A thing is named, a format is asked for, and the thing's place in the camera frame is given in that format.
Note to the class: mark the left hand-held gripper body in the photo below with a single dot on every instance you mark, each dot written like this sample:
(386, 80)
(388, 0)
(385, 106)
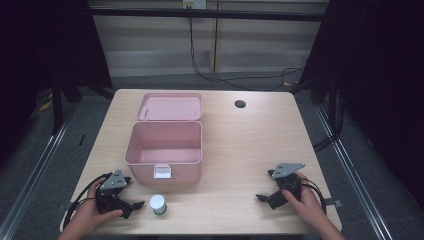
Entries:
(113, 181)

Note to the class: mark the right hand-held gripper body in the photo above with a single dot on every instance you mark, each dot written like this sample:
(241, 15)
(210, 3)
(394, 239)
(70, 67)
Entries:
(286, 181)

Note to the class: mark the small white-capped jar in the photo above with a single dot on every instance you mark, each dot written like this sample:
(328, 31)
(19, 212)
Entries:
(157, 202)

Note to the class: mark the pink storage box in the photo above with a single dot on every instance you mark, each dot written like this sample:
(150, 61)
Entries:
(166, 140)

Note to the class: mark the pink box lid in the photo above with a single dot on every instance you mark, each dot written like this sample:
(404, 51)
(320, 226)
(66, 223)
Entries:
(170, 106)

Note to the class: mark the person's right hand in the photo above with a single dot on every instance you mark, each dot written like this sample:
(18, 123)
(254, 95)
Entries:
(308, 203)

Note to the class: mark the person's left hand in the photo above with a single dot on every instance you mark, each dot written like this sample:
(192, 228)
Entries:
(88, 210)

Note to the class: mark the grey tape strip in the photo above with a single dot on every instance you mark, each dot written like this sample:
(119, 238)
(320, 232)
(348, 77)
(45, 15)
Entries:
(334, 202)

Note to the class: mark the black metal stand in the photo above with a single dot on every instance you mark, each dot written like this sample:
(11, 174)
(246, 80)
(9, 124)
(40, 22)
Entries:
(57, 100)
(330, 110)

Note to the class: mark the yellow floor tape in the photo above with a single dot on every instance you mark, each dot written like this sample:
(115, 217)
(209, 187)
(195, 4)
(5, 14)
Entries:
(45, 106)

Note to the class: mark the black curtain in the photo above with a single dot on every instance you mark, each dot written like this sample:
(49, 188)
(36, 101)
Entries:
(43, 50)
(380, 83)

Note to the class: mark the black horizontal bar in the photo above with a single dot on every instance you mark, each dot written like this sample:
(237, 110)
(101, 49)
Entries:
(206, 14)

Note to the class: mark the metal floor rail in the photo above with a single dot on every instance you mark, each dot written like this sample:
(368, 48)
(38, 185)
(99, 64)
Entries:
(356, 173)
(36, 166)

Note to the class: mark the white wall outlet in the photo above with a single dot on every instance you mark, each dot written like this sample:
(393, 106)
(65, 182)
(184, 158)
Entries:
(194, 4)

